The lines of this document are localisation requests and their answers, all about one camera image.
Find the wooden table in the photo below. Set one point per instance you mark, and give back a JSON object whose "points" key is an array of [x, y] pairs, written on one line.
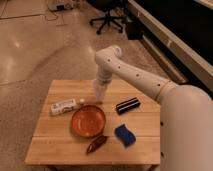
{"points": [[53, 142]]}

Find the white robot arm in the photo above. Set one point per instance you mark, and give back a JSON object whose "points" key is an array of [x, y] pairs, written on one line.
{"points": [[186, 112]]}

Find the black striped case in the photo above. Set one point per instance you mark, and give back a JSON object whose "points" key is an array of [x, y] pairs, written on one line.
{"points": [[127, 105]]}

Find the dark red chili pepper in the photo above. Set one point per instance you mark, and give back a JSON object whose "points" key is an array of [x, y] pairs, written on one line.
{"points": [[98, 142]]}

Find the orange ceramic bowl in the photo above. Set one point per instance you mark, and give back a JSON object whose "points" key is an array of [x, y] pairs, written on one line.
{"points": [[88, 121]]}

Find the black office chair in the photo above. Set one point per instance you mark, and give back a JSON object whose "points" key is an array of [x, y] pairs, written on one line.
{"points": [[106, 6]]}

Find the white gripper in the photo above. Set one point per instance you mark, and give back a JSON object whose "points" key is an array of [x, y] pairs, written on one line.
{"points": [[98, 82]]}

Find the blue sponge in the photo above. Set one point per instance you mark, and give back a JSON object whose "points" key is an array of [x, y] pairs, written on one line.
{"points": [[125, 135]]}

